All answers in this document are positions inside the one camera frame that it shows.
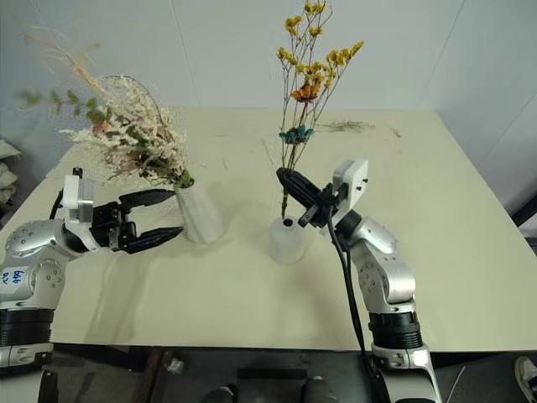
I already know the loose dried green sprig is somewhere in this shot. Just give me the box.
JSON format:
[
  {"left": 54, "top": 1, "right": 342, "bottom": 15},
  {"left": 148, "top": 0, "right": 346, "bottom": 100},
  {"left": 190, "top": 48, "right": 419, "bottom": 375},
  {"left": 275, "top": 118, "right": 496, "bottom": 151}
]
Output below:
[{"left": 321, "top": 119, "right": 376, "bottom": 134}]

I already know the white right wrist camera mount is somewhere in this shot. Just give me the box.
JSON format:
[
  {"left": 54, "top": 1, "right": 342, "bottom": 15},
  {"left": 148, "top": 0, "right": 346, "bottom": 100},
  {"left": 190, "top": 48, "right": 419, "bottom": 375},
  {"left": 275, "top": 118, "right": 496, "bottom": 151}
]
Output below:
[{"left": 331, "top": 159, "right": 370, "bottom": 216}]

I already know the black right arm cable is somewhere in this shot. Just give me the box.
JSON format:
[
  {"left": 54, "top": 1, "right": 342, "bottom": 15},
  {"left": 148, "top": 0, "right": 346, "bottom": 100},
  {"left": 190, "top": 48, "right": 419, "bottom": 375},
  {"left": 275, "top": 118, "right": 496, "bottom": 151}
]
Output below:
[{"left": 324, "top": 204, "right": 383, "bottom": 403}]

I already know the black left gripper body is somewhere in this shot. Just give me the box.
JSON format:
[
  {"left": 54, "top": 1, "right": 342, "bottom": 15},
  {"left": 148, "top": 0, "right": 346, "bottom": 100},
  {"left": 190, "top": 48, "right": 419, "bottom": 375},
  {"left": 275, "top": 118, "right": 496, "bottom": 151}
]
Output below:
[{"left": 89, "top": 201, "right": 138, "bottom": 253}]

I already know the white ribbed vase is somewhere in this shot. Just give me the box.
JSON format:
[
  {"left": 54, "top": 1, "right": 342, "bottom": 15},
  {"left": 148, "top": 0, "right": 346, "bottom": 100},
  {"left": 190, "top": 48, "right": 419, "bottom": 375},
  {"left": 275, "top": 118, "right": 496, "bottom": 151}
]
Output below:
[{"left": 173, "top": 177, "right": 224, "bottom": 244}]

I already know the white pink dried flower bouquet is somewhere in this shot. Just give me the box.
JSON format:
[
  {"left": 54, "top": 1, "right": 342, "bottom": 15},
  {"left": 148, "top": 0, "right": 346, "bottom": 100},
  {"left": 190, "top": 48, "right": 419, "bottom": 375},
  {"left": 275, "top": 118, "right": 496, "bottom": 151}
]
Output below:
[{"left": 18, "top": 23, "right": 196, "bottom": 191}]

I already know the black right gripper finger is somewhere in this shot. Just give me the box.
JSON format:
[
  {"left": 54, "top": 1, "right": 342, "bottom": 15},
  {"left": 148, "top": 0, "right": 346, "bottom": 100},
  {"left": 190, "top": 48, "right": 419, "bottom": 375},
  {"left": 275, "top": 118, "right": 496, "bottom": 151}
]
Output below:
[
  {"left": 276, "top": 167, "right": 319, "bottom": 210},
  {"left": 288, "top": 169, "right": 327, "bottom": 199}
]

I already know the yellow dried flower bouquet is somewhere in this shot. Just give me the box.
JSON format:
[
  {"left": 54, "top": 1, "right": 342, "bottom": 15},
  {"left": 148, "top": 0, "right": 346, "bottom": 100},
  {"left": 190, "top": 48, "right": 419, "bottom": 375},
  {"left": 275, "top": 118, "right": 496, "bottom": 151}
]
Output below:
[{"left": 275, "top": 0, "right": 366, "bottom": 220}]

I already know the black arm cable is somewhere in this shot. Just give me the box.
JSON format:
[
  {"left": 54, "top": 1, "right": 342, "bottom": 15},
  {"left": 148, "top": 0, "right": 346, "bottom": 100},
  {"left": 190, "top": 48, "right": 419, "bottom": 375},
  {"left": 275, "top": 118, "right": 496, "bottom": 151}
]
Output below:
[
  {"left": 324, "top": 204, "right": 383, "bottom": 403},
  {"left": 49, "top": 190, "right": 65, "bottom": 220}
]

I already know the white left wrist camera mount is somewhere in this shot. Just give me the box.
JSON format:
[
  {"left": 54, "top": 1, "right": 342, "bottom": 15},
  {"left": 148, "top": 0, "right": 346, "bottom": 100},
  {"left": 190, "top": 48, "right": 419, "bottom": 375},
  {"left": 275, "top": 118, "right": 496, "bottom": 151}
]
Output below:
[{"left": 61, "top": 174, "right": 100, "bottom": 254}]

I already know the white sneaker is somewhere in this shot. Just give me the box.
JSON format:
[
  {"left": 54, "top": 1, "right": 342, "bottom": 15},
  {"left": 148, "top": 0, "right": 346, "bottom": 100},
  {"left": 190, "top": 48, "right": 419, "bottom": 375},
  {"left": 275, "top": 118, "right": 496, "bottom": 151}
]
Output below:
[{"left": 514, "top": 356, "right": 537, "bottom": 400}]

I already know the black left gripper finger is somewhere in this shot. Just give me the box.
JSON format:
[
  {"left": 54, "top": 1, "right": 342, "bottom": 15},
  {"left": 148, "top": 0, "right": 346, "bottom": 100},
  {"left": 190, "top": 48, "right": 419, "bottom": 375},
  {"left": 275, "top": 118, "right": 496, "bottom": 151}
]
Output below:
[
  {"left": 118, "top": 188, "right": 177, "bottom": 219},
  {"left": 123, "top": 226, "right": 185, "bottom": 255}
]

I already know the pale cloth bundle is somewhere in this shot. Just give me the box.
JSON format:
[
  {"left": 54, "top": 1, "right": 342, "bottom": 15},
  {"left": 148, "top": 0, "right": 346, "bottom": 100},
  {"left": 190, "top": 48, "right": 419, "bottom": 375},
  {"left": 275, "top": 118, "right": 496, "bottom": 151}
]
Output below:
[{"left": 0, "top": 139, "right": 23, "bottom": 203}]

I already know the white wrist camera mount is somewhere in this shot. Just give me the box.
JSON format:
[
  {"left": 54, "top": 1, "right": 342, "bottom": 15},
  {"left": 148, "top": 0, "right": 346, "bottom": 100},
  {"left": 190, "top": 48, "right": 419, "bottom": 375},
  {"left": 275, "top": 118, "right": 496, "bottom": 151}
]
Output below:
[
  {"left": 61, "top": 174, "right": 100, "bottom": 254},
  {"left": 331, "top": 159, "right": 370, "bottom": 216}
]

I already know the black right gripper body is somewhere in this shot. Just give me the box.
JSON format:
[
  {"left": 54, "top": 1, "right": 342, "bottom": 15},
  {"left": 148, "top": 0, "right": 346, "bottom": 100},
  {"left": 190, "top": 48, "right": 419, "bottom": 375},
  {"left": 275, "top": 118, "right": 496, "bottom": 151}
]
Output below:
[{"left": 298, "top": 186, "right": 348, "bottom": 230}]

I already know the white smooth cylindrical vase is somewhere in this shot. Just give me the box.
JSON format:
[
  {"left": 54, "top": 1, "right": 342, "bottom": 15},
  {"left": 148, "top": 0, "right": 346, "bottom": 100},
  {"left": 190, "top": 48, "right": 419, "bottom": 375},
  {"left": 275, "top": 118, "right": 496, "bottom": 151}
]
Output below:
[{"left": 268, "top": 215, "right": 310, "bottom": 265}]

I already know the dark metal stand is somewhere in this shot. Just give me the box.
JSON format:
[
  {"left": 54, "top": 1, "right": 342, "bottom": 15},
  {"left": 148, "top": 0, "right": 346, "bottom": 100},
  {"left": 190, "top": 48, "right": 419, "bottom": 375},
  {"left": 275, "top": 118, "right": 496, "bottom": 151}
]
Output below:
[{"left": 508, "top": 183, "right": 537, "bottom": 255}]

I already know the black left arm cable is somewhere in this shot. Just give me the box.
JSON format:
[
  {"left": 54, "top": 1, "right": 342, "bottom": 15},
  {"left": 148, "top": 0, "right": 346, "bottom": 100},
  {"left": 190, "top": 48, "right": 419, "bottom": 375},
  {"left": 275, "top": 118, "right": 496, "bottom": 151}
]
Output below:
[{"left": 49, "top": 190, "right": 65, "bottom": 220}]

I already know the dark rounded shape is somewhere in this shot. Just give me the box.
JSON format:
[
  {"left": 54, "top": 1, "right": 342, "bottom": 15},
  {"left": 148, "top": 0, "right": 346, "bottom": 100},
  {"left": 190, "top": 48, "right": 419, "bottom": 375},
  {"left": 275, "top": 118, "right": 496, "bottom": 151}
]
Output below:
[
  {"left": 201, "top": 385, "right": 237, "bottom": 403},
  {"left": 301, "top": 376, "right": 338, "bottom": 403}
]

